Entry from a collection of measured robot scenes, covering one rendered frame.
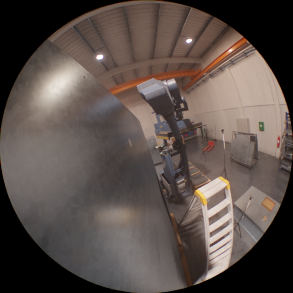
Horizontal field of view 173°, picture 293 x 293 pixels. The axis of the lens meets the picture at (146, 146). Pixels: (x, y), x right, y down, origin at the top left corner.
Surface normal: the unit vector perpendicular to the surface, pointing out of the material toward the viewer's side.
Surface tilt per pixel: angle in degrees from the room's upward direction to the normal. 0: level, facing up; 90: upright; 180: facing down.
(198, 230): 0
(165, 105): 130
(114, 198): 90
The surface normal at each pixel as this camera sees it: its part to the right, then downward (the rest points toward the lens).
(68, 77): 0.95, -0.30
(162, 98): -0.08, 0.83
